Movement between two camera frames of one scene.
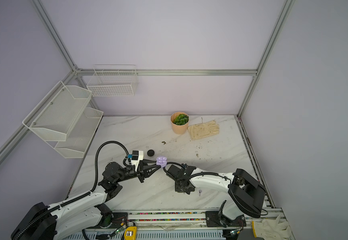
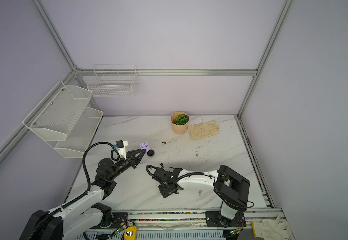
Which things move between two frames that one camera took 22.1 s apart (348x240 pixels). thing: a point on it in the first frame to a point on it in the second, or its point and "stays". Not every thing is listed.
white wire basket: x=113 y=80 stays
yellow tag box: x=130 y=233 stays
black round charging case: x=150 y=152 stays
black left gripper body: x=142 y=169 to x=130 y=159
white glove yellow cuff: x=271 y=229 stays
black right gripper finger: x=184 y=185 to x=165 y=191
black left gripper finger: x=144 y=162 to x=134 y=153
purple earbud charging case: x=162 y=161 to x=145 y=146
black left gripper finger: x=147 y=171 to x=137 y=161
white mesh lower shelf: x=80 y=135 stays
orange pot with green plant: x=179 y=121 stays
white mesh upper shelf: x=57 y=114 stays
